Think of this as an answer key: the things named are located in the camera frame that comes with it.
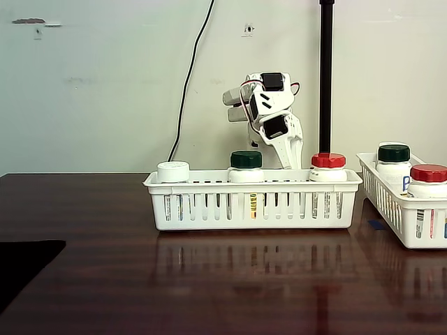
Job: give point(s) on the white plastic basket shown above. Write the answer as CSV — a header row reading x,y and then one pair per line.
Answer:
x,y
424,243
195,225

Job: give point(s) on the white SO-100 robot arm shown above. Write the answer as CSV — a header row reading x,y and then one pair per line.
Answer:
x,y
279,99

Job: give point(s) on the black vertical pole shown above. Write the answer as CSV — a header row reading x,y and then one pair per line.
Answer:
x,y
327,70

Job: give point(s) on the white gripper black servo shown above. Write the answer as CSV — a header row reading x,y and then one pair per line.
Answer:
x,y
276,128

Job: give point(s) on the white-capped bottle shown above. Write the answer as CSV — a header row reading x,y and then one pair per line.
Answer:
x,y
173,172

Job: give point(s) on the blue tape piece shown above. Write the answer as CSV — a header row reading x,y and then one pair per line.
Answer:
x,y
376,225

